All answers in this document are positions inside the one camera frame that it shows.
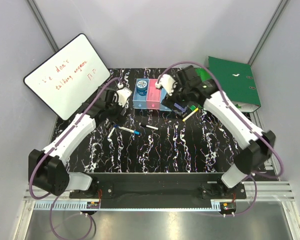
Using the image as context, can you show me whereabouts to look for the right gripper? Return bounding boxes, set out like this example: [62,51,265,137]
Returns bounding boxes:
[161,77,190,116]

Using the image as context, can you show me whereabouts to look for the purple storage bin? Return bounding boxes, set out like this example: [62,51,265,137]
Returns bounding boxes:
[174,102,188,113]

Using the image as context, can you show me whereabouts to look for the white marker black cap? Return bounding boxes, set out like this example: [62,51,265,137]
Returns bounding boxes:
[107,127,116,139]

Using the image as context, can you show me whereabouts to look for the light blue storage bin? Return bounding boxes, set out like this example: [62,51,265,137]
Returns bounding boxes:
[159,88,175,112]

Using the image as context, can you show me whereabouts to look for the pink storage bin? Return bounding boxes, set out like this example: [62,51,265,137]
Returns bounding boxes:
[146,79,161,110]

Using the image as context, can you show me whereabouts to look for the white pen black tip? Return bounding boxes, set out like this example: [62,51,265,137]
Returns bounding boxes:
[139,123,159,130]

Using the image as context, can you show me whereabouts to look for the blue round tape dispenser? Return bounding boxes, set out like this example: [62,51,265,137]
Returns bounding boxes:
[136,78,149,96]

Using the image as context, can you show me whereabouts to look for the green lever arch binder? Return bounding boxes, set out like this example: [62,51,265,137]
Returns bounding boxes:
[208,56,261,113]

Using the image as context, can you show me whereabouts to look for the light blue end bin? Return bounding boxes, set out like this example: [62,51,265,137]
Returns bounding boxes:
[132,84,147,109]

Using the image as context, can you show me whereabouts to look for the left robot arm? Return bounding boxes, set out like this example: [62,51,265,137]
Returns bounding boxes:
[28,87,132,200]

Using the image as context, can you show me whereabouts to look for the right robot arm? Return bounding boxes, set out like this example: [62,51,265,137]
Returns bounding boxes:
[155,65,276,199]

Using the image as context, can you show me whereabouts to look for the green black highlighter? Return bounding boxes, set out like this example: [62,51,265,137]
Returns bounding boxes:
[189,105,197,111]

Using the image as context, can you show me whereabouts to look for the yellow white marker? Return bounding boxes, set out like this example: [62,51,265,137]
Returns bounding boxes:
[182,107,199,122]

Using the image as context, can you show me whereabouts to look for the white marker blue cap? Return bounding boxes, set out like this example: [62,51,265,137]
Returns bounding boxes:
[118,126,140,135]

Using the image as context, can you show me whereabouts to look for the translucent green plastic folder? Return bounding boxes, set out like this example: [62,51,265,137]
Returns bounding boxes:
[195,68,211,82]

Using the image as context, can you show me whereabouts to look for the black marble pattern mat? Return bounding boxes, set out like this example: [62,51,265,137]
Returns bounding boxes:
[38,67,267,174]

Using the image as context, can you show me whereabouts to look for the white dry-erase board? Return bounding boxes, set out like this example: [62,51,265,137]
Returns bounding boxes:
[23,33,110,120]

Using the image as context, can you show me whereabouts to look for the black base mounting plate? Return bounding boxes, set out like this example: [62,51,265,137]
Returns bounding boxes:
[69,171,247,210]

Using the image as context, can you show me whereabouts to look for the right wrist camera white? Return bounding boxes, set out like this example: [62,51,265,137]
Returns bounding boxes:
[155,74,178,96]

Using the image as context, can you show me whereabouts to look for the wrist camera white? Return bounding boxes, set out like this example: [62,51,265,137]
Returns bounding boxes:
[155,74,178,96]
[116,83,132,107]

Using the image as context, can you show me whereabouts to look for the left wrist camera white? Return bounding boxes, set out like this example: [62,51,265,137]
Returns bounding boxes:
[116,83,132,107]

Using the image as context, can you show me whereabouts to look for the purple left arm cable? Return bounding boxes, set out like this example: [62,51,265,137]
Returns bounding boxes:
[29,77,125,240]

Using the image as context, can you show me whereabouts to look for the aluminium rail frame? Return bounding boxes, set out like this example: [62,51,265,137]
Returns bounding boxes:
[13,109,300,240]

